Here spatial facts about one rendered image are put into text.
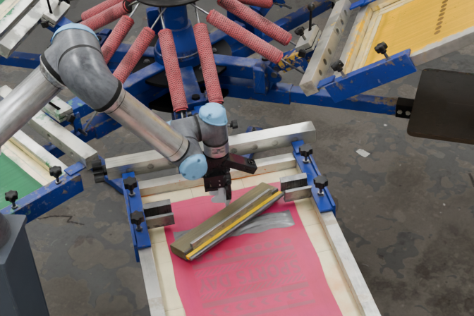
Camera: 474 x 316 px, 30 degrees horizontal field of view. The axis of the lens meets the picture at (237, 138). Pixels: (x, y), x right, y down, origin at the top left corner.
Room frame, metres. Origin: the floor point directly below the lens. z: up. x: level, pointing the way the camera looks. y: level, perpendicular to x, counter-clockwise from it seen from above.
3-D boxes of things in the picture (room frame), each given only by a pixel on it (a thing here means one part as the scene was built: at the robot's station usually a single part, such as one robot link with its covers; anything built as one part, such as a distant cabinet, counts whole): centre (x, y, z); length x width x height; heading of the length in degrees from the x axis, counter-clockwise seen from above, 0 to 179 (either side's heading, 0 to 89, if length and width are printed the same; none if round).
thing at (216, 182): (2.00, 0.07, 1.14); 0.09 x 0.08 x 0.12; 100
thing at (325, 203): (2.09, -0.23, 0.97); 0.30 x 0.05 x 0.07; 10
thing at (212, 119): (2.00, 0.07, 1.30); 0.09 x 0.08 x 0.11; 104
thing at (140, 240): (1.99, 0.32, 0.97); 0.30 x 0.05 x 0.07; 10
